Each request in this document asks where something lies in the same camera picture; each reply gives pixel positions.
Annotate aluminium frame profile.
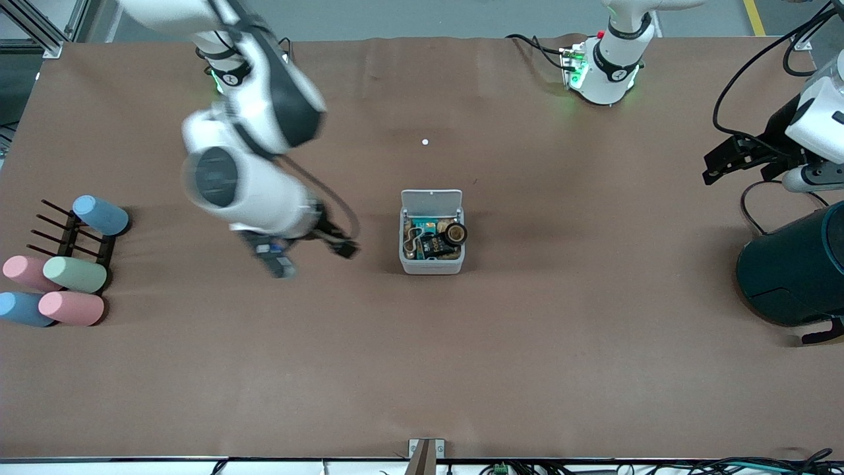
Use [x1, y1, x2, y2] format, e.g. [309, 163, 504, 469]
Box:
[0, 0, 93, 60]

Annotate black cable bundle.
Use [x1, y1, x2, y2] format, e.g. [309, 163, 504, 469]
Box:
[659, 449, 844, 475]

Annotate grey electronics box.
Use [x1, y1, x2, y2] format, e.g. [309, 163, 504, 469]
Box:
[399, 189, 466, 276]

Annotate black tissue packet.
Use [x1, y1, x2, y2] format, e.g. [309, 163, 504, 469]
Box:
[419, 232, 462, 260]

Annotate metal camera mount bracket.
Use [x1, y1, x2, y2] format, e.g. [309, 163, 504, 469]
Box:
[407, 438, 446, 475]

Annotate long black left arm cable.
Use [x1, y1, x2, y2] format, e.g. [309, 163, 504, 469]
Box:
[712, 0, 844, 143]

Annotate dark teal round container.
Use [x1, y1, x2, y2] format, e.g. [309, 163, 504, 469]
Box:
[737, 200, 844, 345]

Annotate looped black cable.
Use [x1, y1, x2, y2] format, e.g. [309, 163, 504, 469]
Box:
[740, 179, 831, 236]

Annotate mint green cup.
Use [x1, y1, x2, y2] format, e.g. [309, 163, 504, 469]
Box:
[43, 256, 108, 294]

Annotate pink cup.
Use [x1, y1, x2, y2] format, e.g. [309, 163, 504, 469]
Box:
[2, 255, 60, 292]
[38, 291, 106, 327]

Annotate black arm base cable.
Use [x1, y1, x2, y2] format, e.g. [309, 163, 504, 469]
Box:
[506, 33, 569, 71]

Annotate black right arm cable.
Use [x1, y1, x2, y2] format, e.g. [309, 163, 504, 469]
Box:
[277, 155, 361, 248]

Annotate blue cup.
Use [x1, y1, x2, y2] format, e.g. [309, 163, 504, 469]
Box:
[72, 195, 131, 237]
[0, 292, 57, 328]

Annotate brown table cover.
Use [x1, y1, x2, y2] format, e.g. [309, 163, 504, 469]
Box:
[0, 34, 844, 460]

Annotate dark wooden cup rack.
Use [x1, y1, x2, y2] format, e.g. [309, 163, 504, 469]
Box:
[26, 199, 117, 291]

